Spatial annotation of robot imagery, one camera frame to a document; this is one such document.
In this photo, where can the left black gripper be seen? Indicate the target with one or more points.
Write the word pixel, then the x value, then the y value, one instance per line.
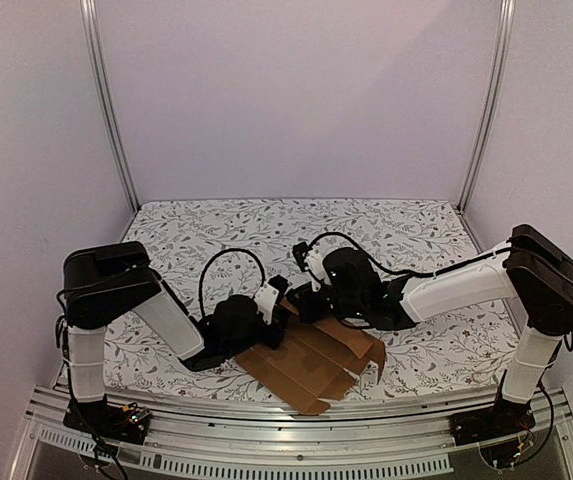
pixel 281 316

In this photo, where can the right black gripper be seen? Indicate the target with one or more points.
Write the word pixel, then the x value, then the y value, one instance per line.
pixel 311 301

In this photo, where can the brown cardboard box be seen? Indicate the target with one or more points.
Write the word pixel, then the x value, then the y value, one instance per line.
pixel 315 364

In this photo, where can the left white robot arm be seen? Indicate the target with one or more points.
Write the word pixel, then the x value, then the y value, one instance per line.
pixel 101 284

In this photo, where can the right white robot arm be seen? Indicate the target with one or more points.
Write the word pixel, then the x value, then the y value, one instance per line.
pixel 350 285

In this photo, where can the floral patterned table mat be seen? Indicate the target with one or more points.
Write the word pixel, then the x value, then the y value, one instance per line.
pixel 209 250

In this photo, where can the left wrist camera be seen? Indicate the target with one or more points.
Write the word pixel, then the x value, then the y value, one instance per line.
pixel 268 295

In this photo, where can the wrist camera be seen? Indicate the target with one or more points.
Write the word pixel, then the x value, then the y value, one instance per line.
pixel 268 295
pixel 310 261

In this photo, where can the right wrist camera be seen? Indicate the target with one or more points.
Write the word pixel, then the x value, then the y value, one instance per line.
pixel 310 261

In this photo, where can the front aluminium rail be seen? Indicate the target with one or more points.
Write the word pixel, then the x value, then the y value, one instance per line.
pixel 209 439

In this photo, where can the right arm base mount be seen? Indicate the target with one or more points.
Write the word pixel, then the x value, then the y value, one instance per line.
pixel 500 419

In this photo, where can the left aluminium frame post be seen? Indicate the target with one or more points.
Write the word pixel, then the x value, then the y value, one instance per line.
pixel 102 85

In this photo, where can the aluminium frame post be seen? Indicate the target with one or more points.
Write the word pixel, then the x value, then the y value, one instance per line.
pixel 490 104
pixel 102 85

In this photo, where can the right aluminium frame post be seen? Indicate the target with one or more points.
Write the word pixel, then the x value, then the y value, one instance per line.
pixel 490 104

